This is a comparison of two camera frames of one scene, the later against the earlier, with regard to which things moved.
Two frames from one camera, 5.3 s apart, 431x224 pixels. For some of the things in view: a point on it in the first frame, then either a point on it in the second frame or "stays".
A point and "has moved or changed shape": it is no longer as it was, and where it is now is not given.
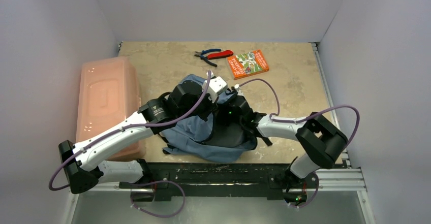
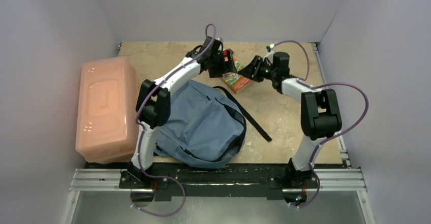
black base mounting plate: [163, 180] stays
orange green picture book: [246, 64] has moved or changed shape
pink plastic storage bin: [109, 96] stays
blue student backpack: [214, 139] has moved or changed shape
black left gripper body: [205, 109] to [218, 65]
